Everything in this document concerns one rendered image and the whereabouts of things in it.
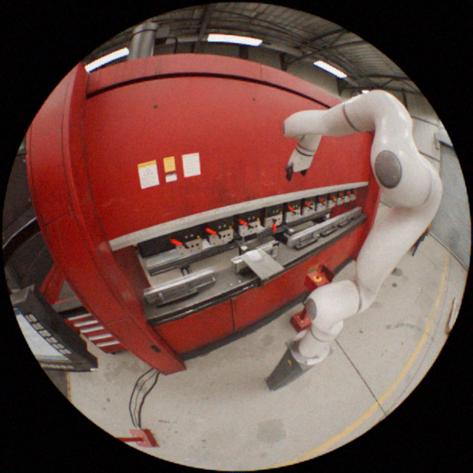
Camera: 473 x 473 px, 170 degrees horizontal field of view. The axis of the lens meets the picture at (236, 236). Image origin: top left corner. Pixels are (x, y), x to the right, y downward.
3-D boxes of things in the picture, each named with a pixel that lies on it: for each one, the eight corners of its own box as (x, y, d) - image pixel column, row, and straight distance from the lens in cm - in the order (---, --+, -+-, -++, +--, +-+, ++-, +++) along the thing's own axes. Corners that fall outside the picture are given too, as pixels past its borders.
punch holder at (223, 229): (211, 247, 103) (207, 222, 95) (206, 240, 110) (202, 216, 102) (233, 239, 108) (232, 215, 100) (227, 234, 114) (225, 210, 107)
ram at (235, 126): (112, 251, 96) (86, 99, 95) (114, 243, 103) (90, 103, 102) (367, 185, 286) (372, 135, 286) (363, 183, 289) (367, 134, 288)
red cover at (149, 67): (85, 95, 94) (90, 73, 101) (90, 100, 103) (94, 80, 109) (372, 134, 286) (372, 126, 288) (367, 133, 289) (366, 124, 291)
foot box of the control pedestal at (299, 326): (300, 336, 201) (302, 332, 190) (289, 321, 208) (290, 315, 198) (313, 329, 210) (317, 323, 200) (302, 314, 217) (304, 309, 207)
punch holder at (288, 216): (286, 222, 132) (288, 201, 125) (279, 218, 137) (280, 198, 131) (299, 218, 142) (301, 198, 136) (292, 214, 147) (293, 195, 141)
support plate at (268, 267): (262, 280, 106) (262, 279, 106) (239, 258, 123) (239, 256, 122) (284, 269, 116) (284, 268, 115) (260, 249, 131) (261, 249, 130)
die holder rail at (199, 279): (150, 304, 123) (144, 295, 116) (148, 298, 127) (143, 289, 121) (215, 281, 123) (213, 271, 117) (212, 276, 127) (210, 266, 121)
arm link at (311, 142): (299, 149, 66) (320, 151, 70) (308, 119, 60) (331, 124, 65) (292, 137, 72) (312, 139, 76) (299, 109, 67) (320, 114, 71)
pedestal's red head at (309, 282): (314, 296, 149) (320, 280, 136) (302, 284, 156) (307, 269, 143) (329, 286, 161) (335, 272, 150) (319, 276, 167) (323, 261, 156)
